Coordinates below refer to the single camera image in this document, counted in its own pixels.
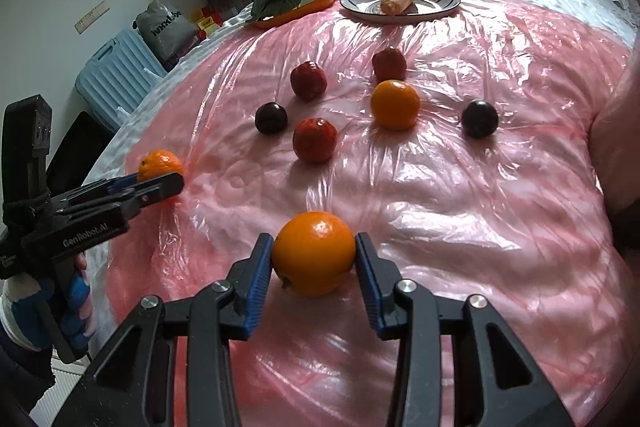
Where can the pink pillow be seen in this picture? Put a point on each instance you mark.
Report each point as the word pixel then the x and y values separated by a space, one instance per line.
pixel 617 132

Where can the orange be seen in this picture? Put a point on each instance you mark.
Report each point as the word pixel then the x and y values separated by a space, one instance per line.
pixel 395 104
pixel 313 253
pixel 160 162

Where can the dark purple plum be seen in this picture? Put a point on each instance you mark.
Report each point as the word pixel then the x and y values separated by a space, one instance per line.
pixel 271 117
pixel 479 119

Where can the light blue suitcase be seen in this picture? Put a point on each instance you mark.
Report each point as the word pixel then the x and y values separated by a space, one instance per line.
pixel 117 77

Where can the clear plastic bag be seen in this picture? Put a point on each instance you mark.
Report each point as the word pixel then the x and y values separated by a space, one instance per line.
pixel 631 7

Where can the grey plastic bag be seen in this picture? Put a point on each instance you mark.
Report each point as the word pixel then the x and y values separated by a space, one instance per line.
pixel 162 29

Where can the white plate with black stripes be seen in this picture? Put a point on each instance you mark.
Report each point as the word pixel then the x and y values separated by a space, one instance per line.
pixel 432 2

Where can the person's left forearm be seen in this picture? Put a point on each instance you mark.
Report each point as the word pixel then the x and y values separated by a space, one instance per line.
pixel 20 367

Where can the person's left hand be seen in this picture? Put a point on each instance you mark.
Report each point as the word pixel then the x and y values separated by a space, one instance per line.
pixel 77 294

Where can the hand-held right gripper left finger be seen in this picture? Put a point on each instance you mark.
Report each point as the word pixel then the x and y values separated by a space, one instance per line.
pixel 260 287

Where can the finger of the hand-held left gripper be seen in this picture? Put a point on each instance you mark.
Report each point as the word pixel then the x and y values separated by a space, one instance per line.
pixel 160 187
pixel 122 181

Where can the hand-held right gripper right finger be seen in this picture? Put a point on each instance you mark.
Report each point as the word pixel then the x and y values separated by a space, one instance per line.
pixel 369 289

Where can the red and yellow boxes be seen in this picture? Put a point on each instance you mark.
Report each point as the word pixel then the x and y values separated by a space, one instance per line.
pixel 205 24

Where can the red apple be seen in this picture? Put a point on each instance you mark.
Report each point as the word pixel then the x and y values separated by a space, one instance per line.
pixel 314 139
pixel 308 80
pixel 389 63

